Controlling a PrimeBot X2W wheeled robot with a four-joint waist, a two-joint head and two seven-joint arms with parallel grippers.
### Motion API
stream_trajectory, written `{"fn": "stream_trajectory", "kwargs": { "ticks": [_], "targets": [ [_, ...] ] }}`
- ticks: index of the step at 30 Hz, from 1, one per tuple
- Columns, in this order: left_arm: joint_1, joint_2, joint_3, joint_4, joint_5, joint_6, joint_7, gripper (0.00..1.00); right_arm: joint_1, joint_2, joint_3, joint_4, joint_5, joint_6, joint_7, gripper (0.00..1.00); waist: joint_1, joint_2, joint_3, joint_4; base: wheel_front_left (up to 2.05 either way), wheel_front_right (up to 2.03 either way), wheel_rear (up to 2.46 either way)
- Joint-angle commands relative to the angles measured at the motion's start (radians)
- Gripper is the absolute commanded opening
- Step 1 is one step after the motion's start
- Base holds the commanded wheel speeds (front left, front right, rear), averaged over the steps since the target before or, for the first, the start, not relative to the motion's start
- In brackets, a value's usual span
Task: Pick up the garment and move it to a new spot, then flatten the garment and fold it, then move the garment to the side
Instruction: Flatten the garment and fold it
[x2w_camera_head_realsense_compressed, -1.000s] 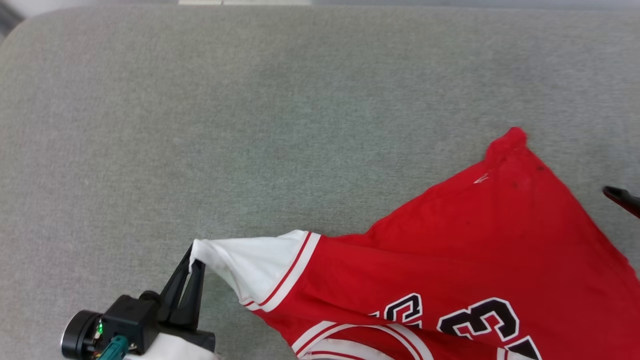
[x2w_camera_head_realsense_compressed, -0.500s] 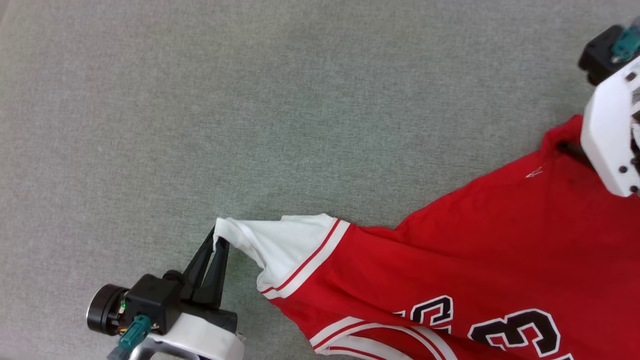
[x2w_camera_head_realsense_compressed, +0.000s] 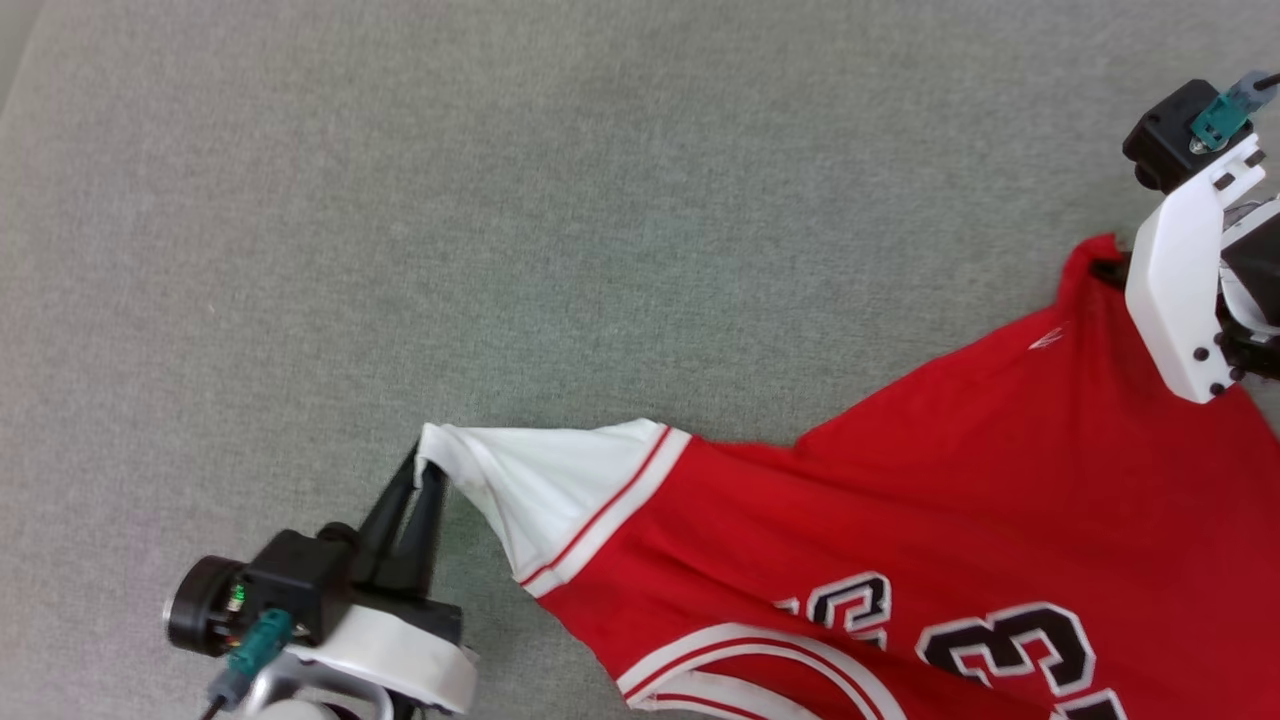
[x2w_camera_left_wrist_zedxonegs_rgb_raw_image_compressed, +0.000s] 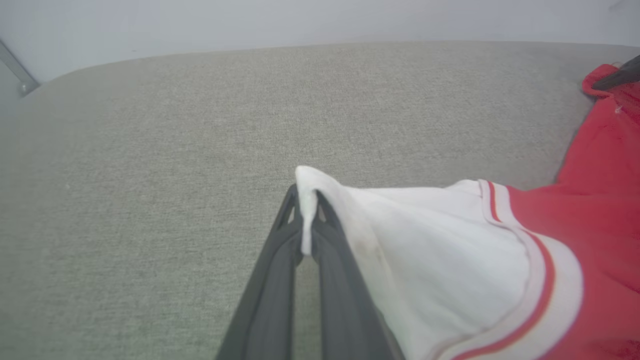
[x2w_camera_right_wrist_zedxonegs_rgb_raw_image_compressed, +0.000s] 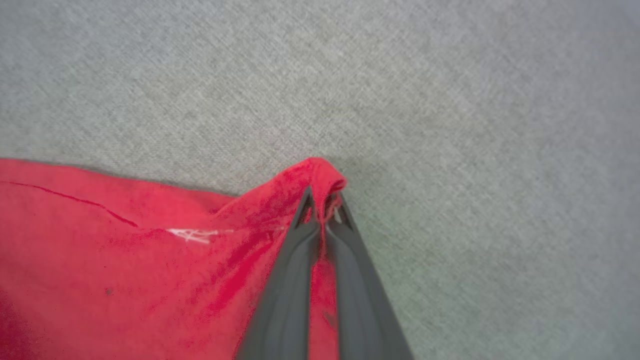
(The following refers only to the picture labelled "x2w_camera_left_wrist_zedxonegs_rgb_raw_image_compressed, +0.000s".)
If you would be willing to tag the grey metal wall strip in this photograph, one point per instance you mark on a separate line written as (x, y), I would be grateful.
(15, 67)

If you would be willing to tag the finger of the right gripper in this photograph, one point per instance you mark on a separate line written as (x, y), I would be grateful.
(622, 75)

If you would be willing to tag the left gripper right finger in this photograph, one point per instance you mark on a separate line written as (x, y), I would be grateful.
(345, 310)

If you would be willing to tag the red and white shirt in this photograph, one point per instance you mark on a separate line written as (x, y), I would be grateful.
(450, 260)

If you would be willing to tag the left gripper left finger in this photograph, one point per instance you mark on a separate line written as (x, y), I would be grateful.
(267, 310)

